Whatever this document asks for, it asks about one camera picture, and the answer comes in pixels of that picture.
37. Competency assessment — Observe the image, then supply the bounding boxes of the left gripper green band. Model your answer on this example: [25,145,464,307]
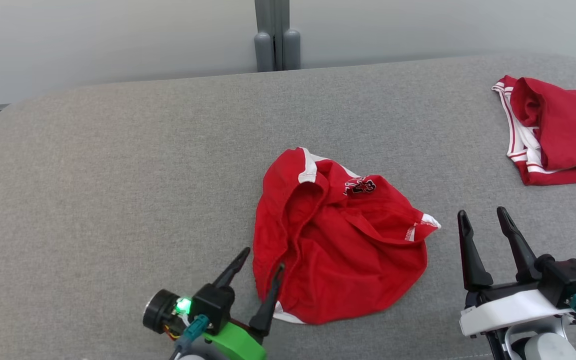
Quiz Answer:
[142,247,286,360]

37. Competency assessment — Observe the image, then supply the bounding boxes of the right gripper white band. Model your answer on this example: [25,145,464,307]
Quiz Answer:
[457,206,574,337]

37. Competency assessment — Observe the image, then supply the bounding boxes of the red basketball shorts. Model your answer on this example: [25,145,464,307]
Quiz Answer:
[252,147,442,325]

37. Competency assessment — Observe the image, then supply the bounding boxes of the red basketball jersey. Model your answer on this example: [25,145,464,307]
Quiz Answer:
[491,75,576,187]

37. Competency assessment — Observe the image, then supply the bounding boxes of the grey rounded partition foot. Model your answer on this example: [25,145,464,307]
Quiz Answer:
[254,32,275,73]
[283,29,302,71]

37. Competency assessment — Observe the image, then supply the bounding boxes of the grey partition post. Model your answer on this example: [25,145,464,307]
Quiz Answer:
[254,0,290,72]

